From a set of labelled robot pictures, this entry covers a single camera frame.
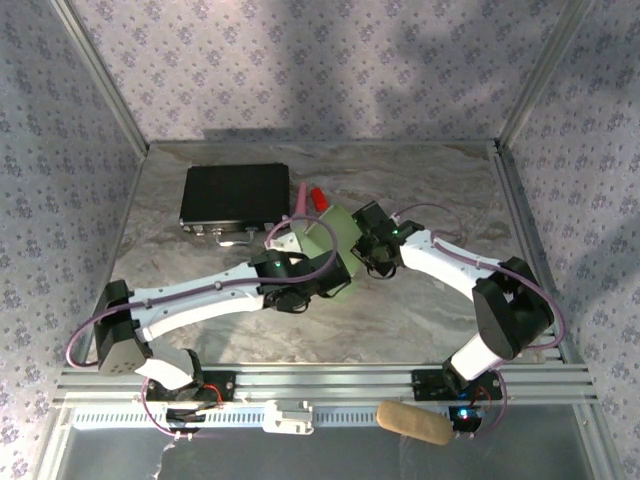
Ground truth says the black cable connector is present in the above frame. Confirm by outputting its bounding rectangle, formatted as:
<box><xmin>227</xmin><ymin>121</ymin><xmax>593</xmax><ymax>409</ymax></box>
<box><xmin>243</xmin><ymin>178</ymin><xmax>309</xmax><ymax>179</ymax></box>
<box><xmin>165</xmin><ymin>408</ymin><xmax>207</xmax><ymax>432</ymax></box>

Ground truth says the light green paper box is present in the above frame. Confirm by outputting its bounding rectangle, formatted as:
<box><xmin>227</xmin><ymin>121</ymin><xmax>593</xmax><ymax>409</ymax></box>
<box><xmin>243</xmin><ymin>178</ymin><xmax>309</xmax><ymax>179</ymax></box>
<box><xmin>298</xmin><ymin>203</ymin><xmax>367</xmax><ymax>304</ymax></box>

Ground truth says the black hard case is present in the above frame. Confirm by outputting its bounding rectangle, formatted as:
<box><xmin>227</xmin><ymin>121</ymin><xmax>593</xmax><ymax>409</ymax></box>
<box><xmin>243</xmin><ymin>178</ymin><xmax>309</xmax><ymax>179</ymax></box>
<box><xmin>178</xmin><ymin>163</ymin><xmax>292</xmax><ymax>250</ymax></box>

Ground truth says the pink toy microphone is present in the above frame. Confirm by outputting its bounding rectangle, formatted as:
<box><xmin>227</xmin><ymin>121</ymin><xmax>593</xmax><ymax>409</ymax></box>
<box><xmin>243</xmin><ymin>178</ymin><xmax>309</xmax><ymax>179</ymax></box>
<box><xmin>284</xmin><ymin>181</ymin><xmax>309</xmax><ymax>224</ymax></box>

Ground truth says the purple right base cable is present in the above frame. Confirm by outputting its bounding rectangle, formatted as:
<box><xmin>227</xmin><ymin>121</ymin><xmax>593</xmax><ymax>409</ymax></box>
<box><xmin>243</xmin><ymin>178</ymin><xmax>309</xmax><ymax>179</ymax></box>
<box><xmin>469</xmin><ymin>372</ymin><xmax>510</xmax><ymax>441</ymax></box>

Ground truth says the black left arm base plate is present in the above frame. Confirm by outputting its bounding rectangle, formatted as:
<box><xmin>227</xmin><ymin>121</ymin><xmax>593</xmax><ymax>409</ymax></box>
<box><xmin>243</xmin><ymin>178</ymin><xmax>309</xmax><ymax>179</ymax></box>
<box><xmin>144</xmin><ymin>369</ymin><xmax>237</xmax><ymax>404</ymax></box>

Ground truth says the aluminium frame post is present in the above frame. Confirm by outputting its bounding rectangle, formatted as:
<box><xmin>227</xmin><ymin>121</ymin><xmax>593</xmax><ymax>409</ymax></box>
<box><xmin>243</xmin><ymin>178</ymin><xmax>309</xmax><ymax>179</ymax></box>
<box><xmin>49</xmin><ymin>0</ymin><xmax>151</xmax><ymax>154</ymax></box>
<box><xmin>497</xmin><ymin>0</ymin><xmax>599</xmax><ymax>149</ymax></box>

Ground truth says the white slotted cable duct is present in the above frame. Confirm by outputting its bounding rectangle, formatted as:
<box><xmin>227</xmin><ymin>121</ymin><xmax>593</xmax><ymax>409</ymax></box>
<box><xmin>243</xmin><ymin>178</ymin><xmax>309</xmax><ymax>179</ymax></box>
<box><xmin>69</xmin><ymin>402</ymin><xmax>457</xmax><ymax>432</ymax></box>

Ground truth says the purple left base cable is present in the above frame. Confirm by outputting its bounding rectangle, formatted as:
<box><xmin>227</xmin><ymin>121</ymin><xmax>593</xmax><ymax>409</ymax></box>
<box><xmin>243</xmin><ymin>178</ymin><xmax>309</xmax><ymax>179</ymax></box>
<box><xmin>141</xmin><ymin>377</ymin><xmax>224</xmax><ymax>442</ymax></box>

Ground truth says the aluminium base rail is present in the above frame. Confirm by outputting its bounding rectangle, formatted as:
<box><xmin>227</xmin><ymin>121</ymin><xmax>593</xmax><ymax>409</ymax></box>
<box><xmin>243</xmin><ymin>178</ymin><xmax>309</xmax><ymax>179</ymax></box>
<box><xmin>52</xmin><ymin>363</ymin><xmax>600</xmax><ymax>407</ymax></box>

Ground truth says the small circuit board with LED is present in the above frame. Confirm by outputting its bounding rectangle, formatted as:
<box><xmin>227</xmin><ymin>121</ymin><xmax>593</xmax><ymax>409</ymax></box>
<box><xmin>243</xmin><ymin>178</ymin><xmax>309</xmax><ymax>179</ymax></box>
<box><xmin>448</xmin><ymin>405</ymin><xmax>484</xmax><ymax>434</ymax></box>

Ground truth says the tan foam roll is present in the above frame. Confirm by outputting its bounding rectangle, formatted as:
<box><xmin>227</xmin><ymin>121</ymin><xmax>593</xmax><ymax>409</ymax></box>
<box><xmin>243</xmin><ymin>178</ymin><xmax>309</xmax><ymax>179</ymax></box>
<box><xmin>375</xmin><ymin>399</ymin><xmax>455</xmax><ymax>447</ymax></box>

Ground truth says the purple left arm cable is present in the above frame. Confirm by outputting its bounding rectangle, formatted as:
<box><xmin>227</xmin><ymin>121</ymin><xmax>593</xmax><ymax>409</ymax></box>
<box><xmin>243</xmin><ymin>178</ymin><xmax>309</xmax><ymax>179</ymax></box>
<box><xmin>66</xmin><ymin>213</ymin><xmax>340</xmax><ymax>371</ymax></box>

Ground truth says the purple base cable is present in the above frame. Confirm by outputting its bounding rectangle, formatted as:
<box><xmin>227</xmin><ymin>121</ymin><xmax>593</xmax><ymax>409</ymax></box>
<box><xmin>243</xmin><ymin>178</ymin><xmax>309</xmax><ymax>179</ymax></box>
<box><xmin>141</xmin><ymin>377</ymin><xmax>224</xmax><ymax>442</ymax></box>
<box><xmin>469</xmin><ymin>372</ymin><xmax>510</xmax><ymax>441</ymax></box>

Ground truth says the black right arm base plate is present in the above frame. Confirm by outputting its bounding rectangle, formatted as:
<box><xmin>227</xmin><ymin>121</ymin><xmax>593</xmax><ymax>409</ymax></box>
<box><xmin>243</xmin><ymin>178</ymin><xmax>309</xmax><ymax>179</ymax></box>
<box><xmin>410</xmin><ymin>368</ymin><xmax>504</xmax><ymax>402</ymax></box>

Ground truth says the white plastic clip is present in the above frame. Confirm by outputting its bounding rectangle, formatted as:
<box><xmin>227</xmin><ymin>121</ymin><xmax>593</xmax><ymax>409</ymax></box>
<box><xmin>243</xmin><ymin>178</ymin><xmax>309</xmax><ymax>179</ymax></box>
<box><xmin>262</xmin><ymin>399</ymin><xmax>315</xmax><ymax>435</ymax></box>

